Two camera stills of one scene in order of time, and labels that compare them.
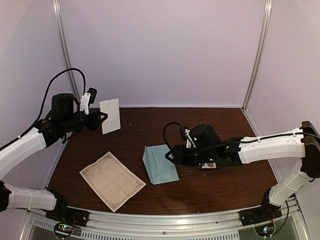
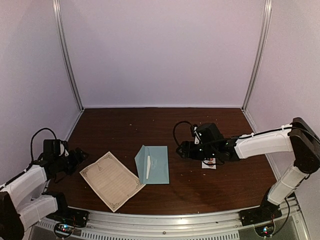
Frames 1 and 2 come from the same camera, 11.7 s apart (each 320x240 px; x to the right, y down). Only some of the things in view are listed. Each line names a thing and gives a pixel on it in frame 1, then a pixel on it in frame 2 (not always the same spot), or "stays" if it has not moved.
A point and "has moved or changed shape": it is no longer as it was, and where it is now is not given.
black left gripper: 94,124 -> 76,161
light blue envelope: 161,169 has moved or changed shape
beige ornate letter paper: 111,108 -> 148,166
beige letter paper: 113,182 stays
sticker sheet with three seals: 209,165 stays
